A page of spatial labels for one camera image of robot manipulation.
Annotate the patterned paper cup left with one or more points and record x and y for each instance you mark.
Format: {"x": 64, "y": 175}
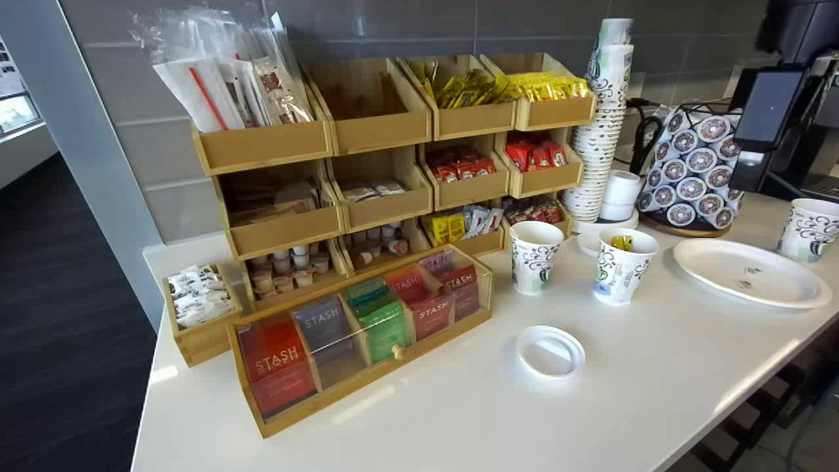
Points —
{"x": 532, "y": 254}

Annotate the white plastic cup lid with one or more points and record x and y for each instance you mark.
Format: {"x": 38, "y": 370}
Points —
{"x": 548, "y": 353}

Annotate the patterned paper cup with packet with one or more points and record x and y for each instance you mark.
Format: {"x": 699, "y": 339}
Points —
{"x": 623, "y": 260}

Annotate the patterned paper cup right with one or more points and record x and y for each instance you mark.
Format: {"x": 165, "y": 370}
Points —
{"x": 814, "y": 225}

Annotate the wooden condiment organizer shelf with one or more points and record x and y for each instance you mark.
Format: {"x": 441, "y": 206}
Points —
{"x": 391, "y": 145}

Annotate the wooden tea bag box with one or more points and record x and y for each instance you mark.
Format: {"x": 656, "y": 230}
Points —
{"x": 307, "y": 356}

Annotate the tall stack of paper cups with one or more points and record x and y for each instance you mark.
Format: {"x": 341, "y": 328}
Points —
{"x": 595, "y": 143}

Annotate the stack of white lids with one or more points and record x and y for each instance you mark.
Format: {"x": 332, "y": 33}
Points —
{"x": 620, "y": 195}

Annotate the small wooden sweetener box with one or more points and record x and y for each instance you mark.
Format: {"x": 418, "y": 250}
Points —
{"x": 199, "y": 309}

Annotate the bag of stirrers and straws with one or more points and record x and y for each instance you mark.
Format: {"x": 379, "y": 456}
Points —
{"x": 223, "y": 73}

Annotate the coffee pod carousel holder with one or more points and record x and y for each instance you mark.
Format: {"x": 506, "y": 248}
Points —
{"x": 686, "y": 180}

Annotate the white paper plate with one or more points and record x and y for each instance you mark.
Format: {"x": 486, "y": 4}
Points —
{"x": 750, "y": 273}

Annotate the black payment terminal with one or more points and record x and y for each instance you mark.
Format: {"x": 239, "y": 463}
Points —
{"x": 787, "y": 116}

